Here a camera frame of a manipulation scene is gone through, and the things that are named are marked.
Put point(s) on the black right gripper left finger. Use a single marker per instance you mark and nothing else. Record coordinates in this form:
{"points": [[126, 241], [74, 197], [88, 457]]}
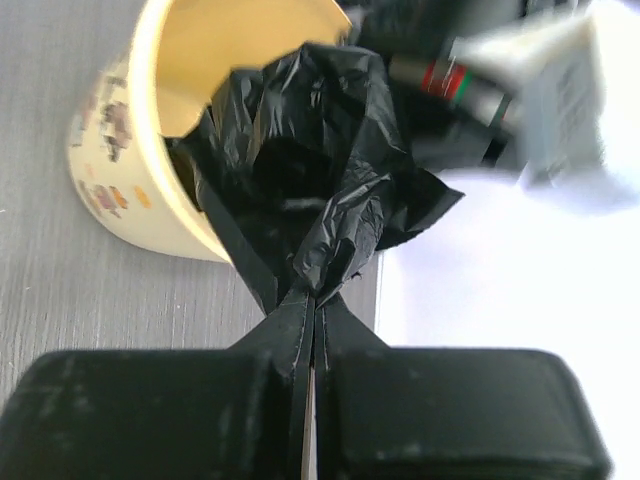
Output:
{"points": [[234, 413]]}

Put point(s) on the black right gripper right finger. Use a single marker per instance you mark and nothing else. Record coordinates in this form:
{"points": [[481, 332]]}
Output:
{"points": [[387, 412]]}

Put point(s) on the black trash bag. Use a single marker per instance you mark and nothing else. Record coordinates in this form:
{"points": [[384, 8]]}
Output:
{"points": [[303, 172]]}

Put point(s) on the yellow capybara trash bin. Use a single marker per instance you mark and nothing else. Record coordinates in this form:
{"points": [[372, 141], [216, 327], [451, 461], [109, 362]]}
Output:
{"points": [[180, 53]]}

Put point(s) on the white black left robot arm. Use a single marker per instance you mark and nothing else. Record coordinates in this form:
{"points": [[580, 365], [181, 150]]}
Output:
{"points": [[451, 113]]}

